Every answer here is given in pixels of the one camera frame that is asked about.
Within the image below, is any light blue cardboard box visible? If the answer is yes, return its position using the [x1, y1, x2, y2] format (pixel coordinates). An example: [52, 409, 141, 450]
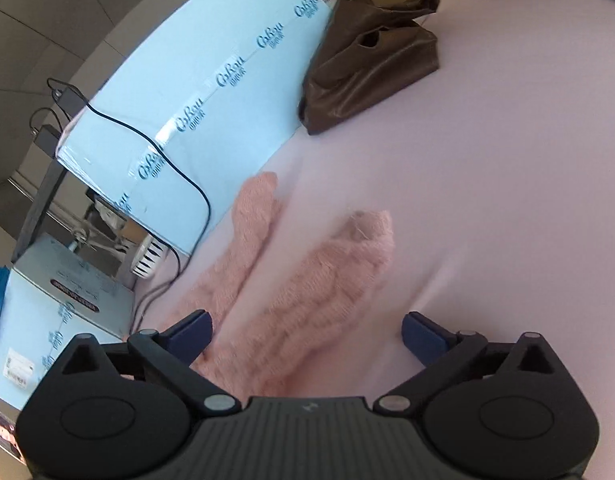
[0, 234, 134, 410]
[57, 0, 330, 254]

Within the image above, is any pink knitted sweater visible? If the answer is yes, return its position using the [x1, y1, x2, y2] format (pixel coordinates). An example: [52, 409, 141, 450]
[157, 172, 395, 400]

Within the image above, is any right light blue cardboard box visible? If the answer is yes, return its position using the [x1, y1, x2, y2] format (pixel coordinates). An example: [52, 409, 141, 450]
[57, 0, 330, 254]

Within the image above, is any brown leather bag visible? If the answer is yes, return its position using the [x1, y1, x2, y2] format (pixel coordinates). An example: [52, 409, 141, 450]
[298, 0, 440, 136]

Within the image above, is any white striped ceramic bowl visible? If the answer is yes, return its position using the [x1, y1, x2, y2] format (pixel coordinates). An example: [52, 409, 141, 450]
[131, 235, 170, 280]

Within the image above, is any black usb cable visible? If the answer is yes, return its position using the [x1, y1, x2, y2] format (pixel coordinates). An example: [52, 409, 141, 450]
[46, 77, 212, 334]

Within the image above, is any left light blue cardboard box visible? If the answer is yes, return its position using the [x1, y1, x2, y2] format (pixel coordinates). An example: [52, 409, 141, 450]
[0, 234, 134, 410]

